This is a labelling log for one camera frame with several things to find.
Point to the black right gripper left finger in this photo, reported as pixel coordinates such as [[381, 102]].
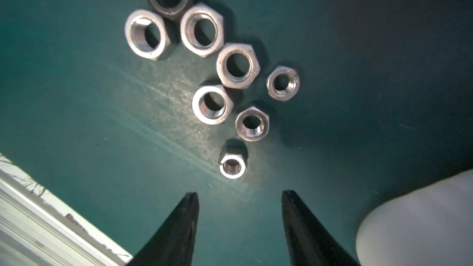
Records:
[[173, 243]]

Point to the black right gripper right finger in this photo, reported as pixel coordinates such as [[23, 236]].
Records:
[[309, 243]]

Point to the white plastic storage box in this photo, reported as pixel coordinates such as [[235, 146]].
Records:
[[431, 226]]

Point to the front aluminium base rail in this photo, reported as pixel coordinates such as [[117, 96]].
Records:
[[39, 229]]

